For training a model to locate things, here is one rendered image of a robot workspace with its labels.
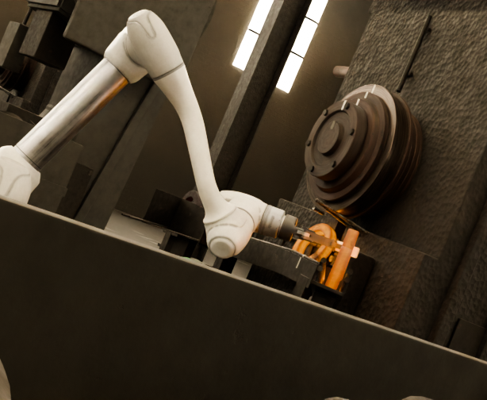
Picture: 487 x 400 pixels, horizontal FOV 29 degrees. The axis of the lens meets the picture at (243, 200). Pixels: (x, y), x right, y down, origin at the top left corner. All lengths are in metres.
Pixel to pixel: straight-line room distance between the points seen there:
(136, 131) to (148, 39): 3.41
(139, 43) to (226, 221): 0.55
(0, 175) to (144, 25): 0.57
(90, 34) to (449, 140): 2.89
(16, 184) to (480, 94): 1.47
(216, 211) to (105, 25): 3.07
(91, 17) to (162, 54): 2.90
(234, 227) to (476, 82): 1.00
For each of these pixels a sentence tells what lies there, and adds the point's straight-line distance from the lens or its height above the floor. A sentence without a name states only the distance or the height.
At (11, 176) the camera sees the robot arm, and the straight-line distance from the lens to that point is 2.59.
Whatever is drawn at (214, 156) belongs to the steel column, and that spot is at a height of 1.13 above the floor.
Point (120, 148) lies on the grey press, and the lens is 5.99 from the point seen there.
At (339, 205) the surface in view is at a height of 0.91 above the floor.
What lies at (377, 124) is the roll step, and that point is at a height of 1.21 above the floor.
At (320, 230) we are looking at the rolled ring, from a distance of 3.34.
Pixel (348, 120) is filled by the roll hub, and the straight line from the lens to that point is 3.21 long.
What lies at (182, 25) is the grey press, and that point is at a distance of 5.80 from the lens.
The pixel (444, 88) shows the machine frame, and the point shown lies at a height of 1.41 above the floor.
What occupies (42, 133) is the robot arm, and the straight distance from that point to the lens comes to 2.80.
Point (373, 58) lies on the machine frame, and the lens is 3.69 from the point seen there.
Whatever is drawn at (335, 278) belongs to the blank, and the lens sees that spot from 2.57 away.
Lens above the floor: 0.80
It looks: level
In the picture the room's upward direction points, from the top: 23 degrees clockwise
